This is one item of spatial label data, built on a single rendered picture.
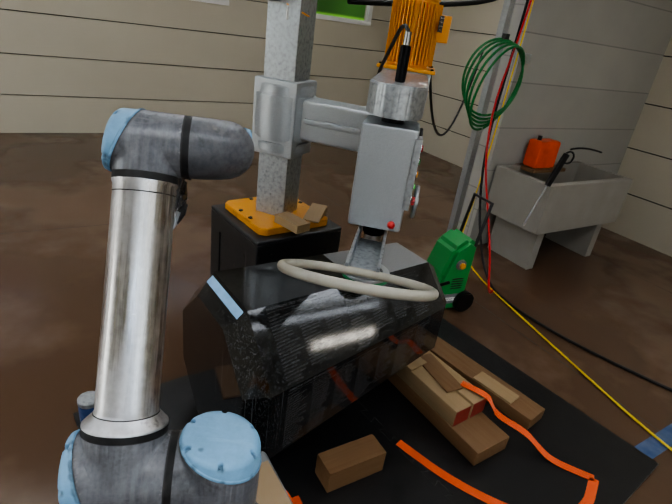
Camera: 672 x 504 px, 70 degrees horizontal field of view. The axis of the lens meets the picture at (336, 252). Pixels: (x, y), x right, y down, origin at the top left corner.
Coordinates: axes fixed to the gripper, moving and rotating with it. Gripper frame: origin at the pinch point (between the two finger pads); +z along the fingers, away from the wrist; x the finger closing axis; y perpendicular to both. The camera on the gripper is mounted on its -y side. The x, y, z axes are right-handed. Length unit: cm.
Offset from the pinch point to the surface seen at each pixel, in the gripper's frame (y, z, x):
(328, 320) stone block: -34, 21, 66
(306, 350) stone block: -23, 33, 60
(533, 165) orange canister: -279, -121, 245
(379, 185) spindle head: -25, -38, 68
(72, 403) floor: -75, 108, -38
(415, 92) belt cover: -11, -73, 68
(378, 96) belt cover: -14, -68, 56
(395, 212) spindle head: -27, -30, 78
